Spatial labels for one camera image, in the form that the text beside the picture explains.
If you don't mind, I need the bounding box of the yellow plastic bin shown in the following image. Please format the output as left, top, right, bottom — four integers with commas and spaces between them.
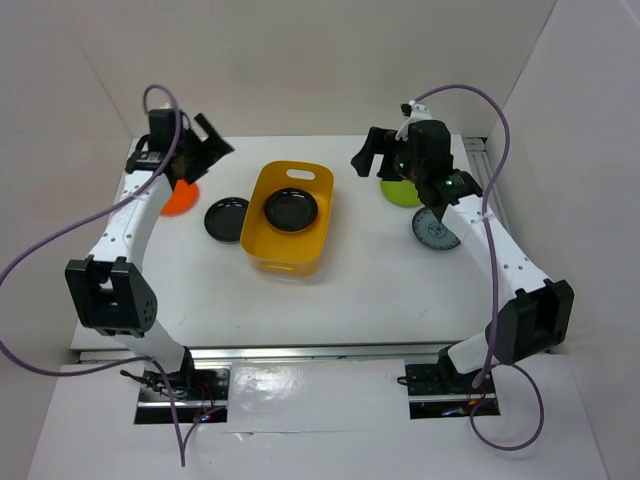
240, 160, 334, 276

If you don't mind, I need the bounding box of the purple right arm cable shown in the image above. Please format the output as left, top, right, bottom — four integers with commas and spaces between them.
409, 83, 546, 451

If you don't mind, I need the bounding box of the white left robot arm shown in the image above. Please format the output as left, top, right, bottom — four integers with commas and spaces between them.
65, 109, 234, 399

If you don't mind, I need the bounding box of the aluminium rail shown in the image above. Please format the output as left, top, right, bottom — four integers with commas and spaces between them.
462, 137, 503, 216
74, 340, 481, 362

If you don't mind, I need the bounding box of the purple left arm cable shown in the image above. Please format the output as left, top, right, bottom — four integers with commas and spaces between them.
0, 83, 221, 468

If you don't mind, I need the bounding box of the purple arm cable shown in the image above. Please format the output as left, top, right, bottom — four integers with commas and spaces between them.
409, 83, 546, 451
0, 83, 221, 468

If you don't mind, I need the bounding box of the orange plate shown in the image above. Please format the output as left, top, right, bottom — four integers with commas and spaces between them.
160, 180, 200, 217

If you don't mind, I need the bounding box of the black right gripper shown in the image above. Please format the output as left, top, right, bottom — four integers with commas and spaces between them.
350, 127, 425, 185

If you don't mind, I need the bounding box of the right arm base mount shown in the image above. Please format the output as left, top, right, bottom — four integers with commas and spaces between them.
396, 349, 500, 420

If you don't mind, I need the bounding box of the black plate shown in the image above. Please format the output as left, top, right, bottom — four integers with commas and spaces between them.
204, 197, 249, 244
263, 187, 319, 233

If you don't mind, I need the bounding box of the blue patterned plate right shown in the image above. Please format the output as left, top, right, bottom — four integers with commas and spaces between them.
411, 207, 461, 251

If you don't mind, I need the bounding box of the aluminium rail front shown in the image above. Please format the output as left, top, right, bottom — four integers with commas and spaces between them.
74, 340, 481, 362

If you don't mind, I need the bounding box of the aluminium rail right side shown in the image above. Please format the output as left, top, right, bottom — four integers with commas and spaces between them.
462, 137, 503, 216

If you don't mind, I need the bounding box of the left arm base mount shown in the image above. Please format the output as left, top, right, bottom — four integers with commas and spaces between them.
120, 368, 230, 425

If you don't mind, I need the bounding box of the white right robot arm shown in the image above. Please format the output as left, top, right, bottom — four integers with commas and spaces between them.
351, 101, 575, 392

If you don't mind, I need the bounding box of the green plate right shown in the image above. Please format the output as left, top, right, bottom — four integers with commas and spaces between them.
380, 180, 422, 208

